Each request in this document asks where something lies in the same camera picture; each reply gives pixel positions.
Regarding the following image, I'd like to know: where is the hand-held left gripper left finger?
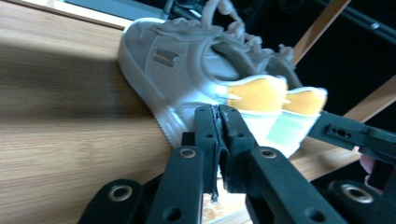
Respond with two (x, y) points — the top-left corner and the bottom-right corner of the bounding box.
(145, 104), (226, 224)

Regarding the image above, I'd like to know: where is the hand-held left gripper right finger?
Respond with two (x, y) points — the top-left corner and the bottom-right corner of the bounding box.
(218, 104), (347, 224)

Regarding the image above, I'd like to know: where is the beige sneaker with orange heel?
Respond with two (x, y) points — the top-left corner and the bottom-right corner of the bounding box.
(246, 34), (329, 159)
(117, 0), (289, 151)

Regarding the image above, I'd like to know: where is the three-tier wooden shoe rack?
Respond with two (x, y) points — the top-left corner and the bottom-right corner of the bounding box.
(0, 0), (396, 224)

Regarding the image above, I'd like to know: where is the dark metal bar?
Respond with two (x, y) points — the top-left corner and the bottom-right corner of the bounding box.
(312, 0), (396, 46)

